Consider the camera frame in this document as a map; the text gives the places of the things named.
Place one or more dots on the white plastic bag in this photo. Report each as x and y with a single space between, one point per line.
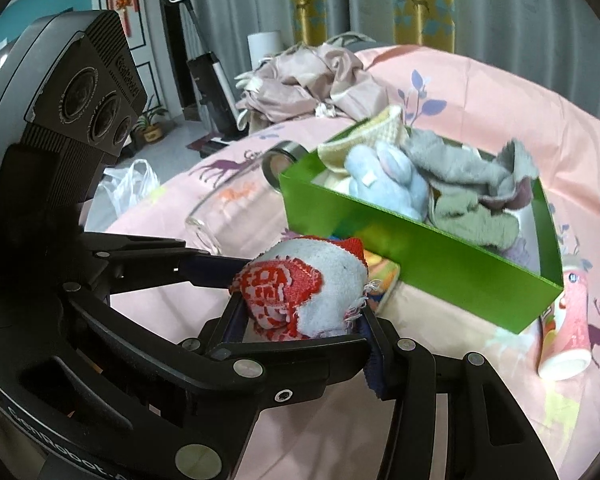
130 185

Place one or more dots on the pink printed paper cup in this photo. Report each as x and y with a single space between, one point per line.
575 325

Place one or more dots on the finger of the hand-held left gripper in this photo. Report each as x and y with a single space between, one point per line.
145 260
280 375

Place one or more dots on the grey mauve towel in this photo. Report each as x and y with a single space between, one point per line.
445 160

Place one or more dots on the yellow patterned curtain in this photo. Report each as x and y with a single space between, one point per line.
312 0
422 0

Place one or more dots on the clear glass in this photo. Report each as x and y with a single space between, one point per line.
202 225

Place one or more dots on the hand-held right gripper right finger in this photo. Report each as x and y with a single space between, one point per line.
377 360

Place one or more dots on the green cardboard box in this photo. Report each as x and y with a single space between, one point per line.
430 270

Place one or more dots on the lavender knitted cloth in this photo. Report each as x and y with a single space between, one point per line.
520 255

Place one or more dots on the cream knitted hat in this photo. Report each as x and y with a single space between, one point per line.
385 127

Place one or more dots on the upright vacuum cleaner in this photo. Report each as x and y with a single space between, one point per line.
212 90

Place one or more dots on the white cylinder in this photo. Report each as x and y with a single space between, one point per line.
264 50

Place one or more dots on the potted plant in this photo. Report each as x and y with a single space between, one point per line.
151 122

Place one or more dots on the red white patterned sock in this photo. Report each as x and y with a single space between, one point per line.
305 285

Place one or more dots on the dark red floor mat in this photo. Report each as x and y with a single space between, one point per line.
207 144

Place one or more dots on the blue plush rabbit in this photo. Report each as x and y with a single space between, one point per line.
385 185

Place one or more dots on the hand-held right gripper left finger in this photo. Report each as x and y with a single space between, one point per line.
237 315

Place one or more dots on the black tape roll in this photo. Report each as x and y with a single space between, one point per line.
282 157

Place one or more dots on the grey-green towel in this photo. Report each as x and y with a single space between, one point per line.
470 225

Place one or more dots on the crumpled pinkish grey blanket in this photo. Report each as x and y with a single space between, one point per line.
305 85

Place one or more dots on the red knot wall ornament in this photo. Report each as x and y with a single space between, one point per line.
124 2

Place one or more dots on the pink printed bedsheet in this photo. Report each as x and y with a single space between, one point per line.
480 85

